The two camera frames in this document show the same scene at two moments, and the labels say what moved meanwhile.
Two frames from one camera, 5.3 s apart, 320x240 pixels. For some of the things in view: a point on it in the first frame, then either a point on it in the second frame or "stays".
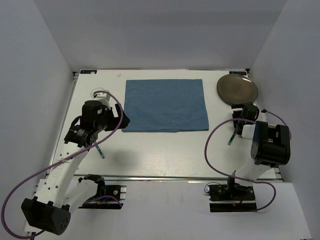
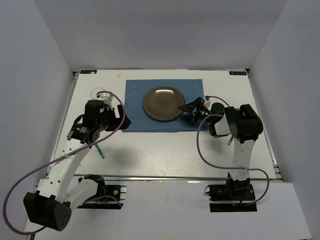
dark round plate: x=237 y=89 to x=162 y=103
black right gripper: x=236 y=113 to x=193 y=117
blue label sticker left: x=88 y=71 stays
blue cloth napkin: x=165 y=105 stays
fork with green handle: x=100 y=151 stays
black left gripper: x=115 y=120 stays
